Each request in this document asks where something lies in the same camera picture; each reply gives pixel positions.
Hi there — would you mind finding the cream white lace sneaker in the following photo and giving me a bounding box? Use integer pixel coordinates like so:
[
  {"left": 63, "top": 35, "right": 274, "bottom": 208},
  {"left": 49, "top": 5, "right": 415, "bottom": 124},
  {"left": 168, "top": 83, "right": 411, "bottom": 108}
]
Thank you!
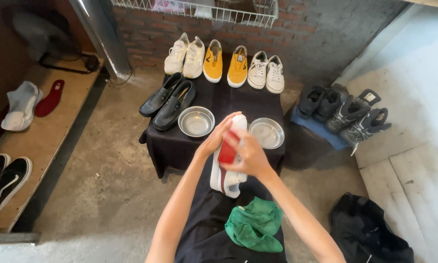
[
  {"left": 164, "top": 33, "right": 190, "bottom": 75},
  {"left": 183, "top": 36, "right": 206, "bottom": 79}
]

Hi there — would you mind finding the metal duct pipe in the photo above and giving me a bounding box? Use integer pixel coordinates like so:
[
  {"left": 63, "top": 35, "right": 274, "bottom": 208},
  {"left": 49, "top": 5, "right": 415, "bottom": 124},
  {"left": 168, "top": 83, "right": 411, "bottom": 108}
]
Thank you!
[{"left": 68, "top": 0, "right": 133, "bottom": 80}]

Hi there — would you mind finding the white grey sneaker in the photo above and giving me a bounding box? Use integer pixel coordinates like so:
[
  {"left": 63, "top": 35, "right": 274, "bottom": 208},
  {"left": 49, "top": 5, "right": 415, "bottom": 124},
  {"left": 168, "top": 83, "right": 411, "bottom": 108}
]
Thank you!
[{"left": 1, "top": 81, "right": 44, "bottom": 132}]

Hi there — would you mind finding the black leather loafer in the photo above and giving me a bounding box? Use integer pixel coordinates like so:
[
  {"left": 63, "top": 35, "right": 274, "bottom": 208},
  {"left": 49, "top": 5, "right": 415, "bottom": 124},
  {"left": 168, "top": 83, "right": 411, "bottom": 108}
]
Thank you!
[
  {"left": 139, "top": 72, "right": 185, "bottom": 118},
  {"left": 152, "top": 80, "right": 196, "bottom": 131}
]

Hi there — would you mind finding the grey black high-top sneaker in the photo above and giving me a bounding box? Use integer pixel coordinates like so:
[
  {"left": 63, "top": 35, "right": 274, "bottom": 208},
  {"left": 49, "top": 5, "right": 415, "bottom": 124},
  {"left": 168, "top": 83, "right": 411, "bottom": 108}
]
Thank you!
[
  {"left": 339, "top": 107, "right": 392, "bottom": 147},
  {"left": 326, "top": 89, "right": 382, "bottom": 134}
]

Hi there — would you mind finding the person's black lap apron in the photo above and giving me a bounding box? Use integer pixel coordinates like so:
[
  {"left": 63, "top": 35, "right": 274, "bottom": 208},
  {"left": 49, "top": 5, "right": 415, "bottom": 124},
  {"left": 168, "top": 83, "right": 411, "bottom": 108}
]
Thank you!
[{"left": 174, "top": 155, "right": 287, "bottom": 263}]

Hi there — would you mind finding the plain black shoe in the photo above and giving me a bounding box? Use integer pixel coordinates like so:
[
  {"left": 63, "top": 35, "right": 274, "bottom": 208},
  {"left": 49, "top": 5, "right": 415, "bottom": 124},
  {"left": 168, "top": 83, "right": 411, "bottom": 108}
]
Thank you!
[
  {"left": 298, "top": 85, "right": 325, "bottom": 119},
  {"left": 312, "top": 88, "right": 342, "bottom": 123}
]

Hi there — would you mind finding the red insole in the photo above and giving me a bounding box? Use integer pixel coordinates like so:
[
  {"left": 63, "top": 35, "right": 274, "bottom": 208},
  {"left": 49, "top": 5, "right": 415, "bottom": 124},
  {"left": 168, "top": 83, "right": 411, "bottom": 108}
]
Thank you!
[
  {"left": 218, "top": 130, "right": 241, "bottom": 164},
  {"left": 34, "top": 80, "right": 65, "bottom": 118}
]

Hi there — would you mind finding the white sneaker with black stripe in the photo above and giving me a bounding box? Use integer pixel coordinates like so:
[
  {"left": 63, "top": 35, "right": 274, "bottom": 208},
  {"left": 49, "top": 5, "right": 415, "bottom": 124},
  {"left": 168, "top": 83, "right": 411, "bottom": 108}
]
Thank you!
[
  {"left": 247, "top": 51, "right": 269, "bottom": 90},
  {"left": 265, "top": 55, "right": 285, "bottom": 94}
]

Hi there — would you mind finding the black floor fan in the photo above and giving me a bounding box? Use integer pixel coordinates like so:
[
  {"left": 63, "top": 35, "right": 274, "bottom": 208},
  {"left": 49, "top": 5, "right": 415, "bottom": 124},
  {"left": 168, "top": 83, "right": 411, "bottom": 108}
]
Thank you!
[{"left": 10, "top": 7, "right": 101, "bottom": 75}]

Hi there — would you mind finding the wooden bench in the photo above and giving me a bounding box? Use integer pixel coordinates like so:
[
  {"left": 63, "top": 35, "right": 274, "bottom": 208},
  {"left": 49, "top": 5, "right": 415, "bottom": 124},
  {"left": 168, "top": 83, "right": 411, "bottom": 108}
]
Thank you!
[{"left": 0, "top": 54, "right": 105, "bottom": 234}]

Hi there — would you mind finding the person's left hand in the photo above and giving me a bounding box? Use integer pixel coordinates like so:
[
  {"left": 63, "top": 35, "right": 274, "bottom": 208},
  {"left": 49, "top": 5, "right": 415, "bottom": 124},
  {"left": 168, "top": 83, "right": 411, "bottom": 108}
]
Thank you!
[{"left": 196, "top": 111, "right": 242, "bottom": 160}]

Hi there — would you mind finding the round metal bowl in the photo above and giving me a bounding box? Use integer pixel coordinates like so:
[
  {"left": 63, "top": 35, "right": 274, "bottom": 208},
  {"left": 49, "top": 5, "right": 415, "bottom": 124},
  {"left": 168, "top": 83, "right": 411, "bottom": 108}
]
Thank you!
[
  {"left": 248, "top": 118, "right": 285, "bottom": 150},
  {"left": 178, "top": 106, "right": 215, "bottom": 138}
]

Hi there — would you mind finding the white sneaker with maroon stripe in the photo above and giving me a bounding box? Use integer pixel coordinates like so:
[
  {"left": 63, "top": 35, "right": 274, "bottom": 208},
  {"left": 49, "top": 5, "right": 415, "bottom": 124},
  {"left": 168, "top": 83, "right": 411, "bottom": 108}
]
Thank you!
[{"left": 209, "top": 114, "right": 249, "bottom": 199}]

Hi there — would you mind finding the white wire basket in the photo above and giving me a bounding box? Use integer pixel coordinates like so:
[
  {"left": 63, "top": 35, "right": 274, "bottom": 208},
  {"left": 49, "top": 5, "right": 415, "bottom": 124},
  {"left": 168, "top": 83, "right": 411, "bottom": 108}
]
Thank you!
[{"left": 111, "top": 0, "right": 279, "bottom": 29}]

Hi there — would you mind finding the yellow canvas shoe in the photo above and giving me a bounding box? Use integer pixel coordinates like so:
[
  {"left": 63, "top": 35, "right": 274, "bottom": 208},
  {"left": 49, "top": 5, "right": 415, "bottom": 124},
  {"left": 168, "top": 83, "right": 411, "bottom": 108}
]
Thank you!
[
  {"left": 203, "top": 39, "right": 223, "bottom": 83},
  {"left": 227, "top": 45, "right": 248, "bottom": 88}
]

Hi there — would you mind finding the blue mat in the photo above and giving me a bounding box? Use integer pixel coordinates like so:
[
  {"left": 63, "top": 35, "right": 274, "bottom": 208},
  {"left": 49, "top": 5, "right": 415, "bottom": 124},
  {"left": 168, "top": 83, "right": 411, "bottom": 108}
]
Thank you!
[{"left": 290, "top": 105, "right": 350, "bottom": 151}]

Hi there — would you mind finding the person's right hand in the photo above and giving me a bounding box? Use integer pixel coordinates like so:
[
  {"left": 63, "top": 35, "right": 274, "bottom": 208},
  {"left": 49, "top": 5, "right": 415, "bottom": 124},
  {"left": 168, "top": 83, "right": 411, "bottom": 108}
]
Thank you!
[{"left": 221, "top": 128, "right": 275, "bottom": 179}]

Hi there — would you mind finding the black bag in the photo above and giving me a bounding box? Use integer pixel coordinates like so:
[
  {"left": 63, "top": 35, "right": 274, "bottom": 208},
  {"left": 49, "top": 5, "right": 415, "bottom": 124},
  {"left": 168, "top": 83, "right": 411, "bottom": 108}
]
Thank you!
[{"left": 329, "top": 193, "right": 415, "bottom": 263}]

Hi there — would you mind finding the black table cloth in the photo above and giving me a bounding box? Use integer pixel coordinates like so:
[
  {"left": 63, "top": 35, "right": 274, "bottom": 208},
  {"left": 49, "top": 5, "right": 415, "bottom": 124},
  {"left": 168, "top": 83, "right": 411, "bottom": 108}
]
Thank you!
[{"left": 139, "top": 53, "right": 286, "bottom": 179}]

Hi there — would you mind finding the green cloth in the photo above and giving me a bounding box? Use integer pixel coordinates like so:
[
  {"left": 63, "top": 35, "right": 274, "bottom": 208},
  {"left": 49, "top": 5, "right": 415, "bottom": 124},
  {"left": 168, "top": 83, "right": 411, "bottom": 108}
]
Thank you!
[{"left": 224, "top": 197, "right": 285, "bottom": 253}]

